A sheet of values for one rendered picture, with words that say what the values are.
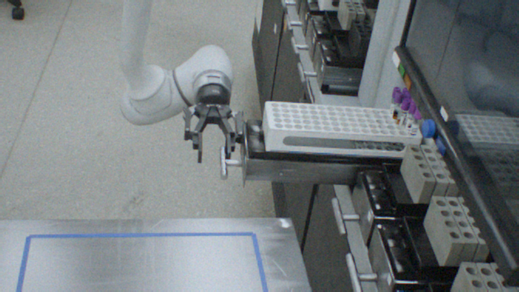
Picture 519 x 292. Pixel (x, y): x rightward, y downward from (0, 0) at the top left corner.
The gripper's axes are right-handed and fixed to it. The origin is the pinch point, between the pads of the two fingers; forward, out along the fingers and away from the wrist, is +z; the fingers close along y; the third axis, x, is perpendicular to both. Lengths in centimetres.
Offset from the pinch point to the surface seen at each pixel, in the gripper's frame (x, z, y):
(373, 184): -7.1, 18.6, 28.0
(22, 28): 75, -206, -87
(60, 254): -7.3, 39.9, -23.7
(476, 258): -10, 41, 39
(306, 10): -6, -63, 27
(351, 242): 6.7, 19.0, 26.5
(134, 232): -7.3, 34.6, -13.4
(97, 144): 75, -108, -37
